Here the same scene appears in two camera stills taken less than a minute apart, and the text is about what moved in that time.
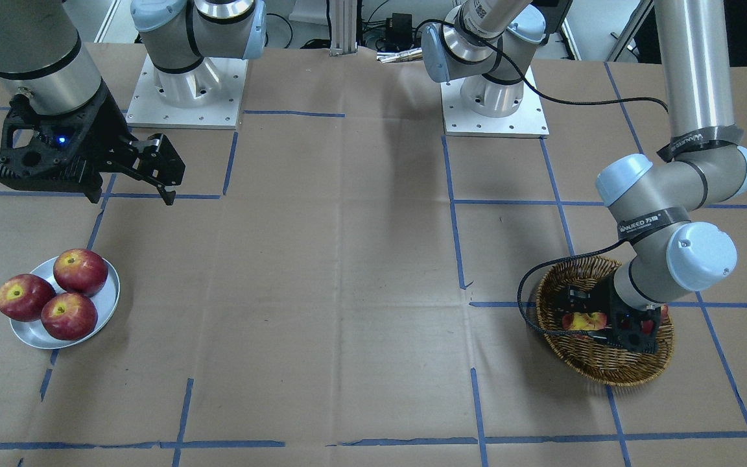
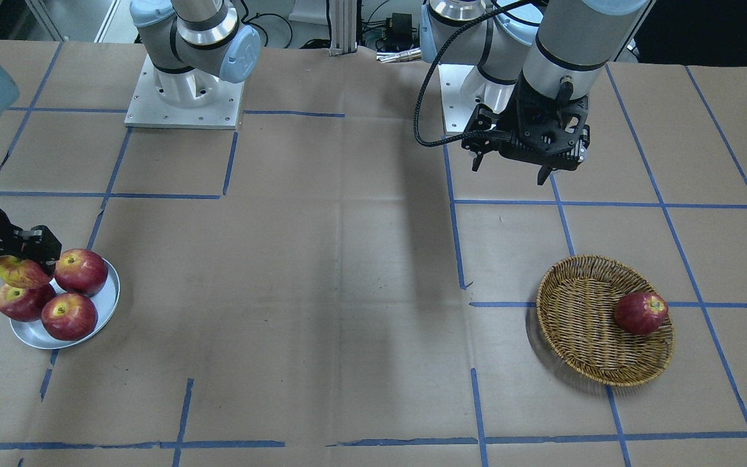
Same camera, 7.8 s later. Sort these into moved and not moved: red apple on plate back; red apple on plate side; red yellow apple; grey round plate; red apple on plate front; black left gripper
Moved: black left gripper; red yellow apple
Not moved: grey round plate; red apple on plate side; red apple on plate back; red apple on plate front
